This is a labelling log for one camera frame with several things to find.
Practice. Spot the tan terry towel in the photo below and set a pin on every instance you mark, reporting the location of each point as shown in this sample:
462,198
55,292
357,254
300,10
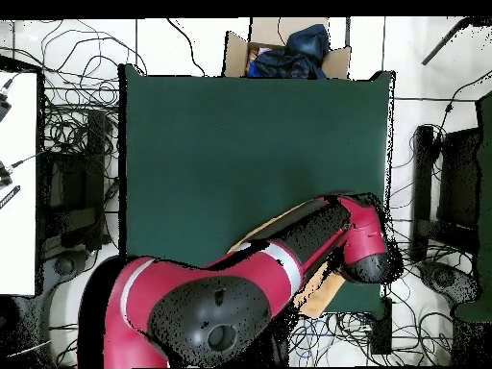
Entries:
321,294

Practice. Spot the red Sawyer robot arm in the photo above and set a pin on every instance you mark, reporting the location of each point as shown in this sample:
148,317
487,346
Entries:
230,284

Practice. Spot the black flat strip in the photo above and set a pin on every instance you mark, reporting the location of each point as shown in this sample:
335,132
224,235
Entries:
9,196

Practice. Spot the dark green table cloth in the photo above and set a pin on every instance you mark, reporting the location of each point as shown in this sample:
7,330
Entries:
230,153

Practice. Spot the cardboard box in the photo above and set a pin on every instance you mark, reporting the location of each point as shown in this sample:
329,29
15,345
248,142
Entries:
234,57

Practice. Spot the dark blue clothes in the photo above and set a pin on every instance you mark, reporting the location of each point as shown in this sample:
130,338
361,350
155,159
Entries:
300,57

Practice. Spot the black rectangular block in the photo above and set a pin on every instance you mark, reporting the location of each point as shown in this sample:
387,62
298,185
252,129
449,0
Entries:
381,330

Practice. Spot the grey chair base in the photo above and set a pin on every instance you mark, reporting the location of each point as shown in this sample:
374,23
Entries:
63,266

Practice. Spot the dark chair base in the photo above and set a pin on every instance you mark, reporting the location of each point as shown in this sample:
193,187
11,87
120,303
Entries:
446,278

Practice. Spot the white desk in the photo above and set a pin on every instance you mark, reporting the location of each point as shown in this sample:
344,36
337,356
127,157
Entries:
19,230

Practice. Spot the green covered table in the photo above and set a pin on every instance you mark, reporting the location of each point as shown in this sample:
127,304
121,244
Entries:
486,192

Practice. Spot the black rod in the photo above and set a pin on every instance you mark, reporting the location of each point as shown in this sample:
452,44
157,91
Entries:
442,42

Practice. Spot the black metal frame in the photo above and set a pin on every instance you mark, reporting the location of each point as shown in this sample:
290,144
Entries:
423,173
94,153

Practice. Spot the black camera device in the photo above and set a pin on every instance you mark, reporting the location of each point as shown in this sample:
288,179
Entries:
4,177
3,107

